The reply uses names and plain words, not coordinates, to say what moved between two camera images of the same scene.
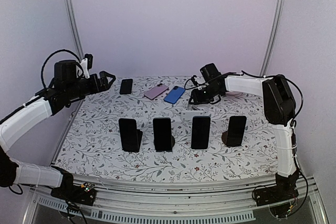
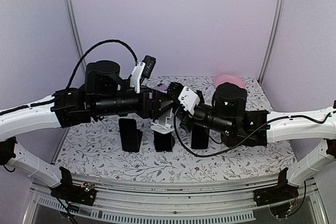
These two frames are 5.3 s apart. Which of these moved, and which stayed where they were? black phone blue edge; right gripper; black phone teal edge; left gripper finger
Moved: right gripper; left gripper finger
Stayed: black phone teal edge; black phone blue edge
